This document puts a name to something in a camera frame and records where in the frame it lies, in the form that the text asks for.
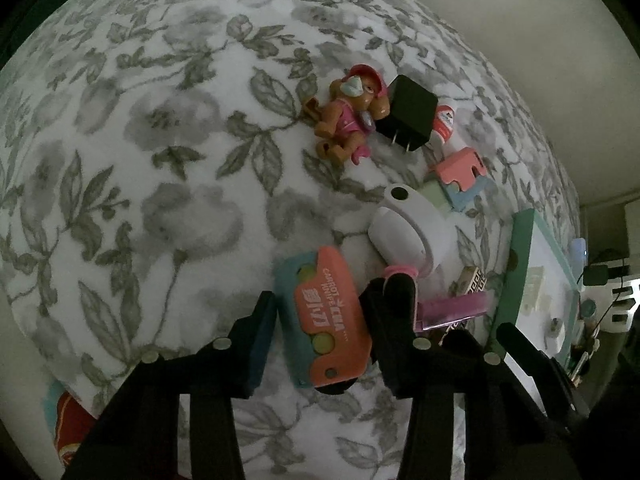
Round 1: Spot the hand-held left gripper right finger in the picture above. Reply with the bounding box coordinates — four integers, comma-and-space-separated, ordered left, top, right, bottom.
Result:
361, 280, 576, 480

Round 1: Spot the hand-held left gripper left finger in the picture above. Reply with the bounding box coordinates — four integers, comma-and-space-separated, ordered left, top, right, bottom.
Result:
62, 290, 278, 480

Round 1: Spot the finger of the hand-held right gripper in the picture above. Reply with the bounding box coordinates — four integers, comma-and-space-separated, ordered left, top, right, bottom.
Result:
444, 330, 484, 357
496, 322, 557, 377

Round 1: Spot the gold patterned lighter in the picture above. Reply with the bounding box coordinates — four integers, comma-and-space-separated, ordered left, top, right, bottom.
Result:
452, 266, 486, 296

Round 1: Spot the orange and teal toy case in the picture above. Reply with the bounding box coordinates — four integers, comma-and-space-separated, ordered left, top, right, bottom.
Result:
272, 245, 373, 393

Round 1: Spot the teal-rimmed white box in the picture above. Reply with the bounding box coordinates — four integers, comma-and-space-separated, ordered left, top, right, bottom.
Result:
492, 207, 583, 376

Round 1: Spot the white round device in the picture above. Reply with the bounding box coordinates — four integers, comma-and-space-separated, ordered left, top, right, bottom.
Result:
367, 184, 458, 278

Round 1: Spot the pink blue green folding tool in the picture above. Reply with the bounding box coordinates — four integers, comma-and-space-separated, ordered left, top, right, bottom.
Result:
417, 147, 490, 213

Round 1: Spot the pink toy dog figure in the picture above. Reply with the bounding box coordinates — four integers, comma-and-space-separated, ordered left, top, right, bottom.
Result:
302, 64, 393, 166

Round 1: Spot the white cutout furniture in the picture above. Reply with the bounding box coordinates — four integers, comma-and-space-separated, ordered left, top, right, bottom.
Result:
582, 280, 640, 333

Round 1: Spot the white power strip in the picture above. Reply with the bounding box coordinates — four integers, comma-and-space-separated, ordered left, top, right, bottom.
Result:
567, 237, 588, 271

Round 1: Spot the red orange packet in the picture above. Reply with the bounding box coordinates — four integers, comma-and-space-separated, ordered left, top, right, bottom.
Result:
50, 390, 101, 466

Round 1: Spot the grey floral blanket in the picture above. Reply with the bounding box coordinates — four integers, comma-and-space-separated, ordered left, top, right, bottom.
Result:
0, 0, 583, 480

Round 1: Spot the small white red-capped bottle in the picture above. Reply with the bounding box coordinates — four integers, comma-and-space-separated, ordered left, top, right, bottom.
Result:
432, 104, 458, 148

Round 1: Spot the black charger plug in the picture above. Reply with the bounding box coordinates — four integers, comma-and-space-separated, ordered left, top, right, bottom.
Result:
375, 74, 440, 153

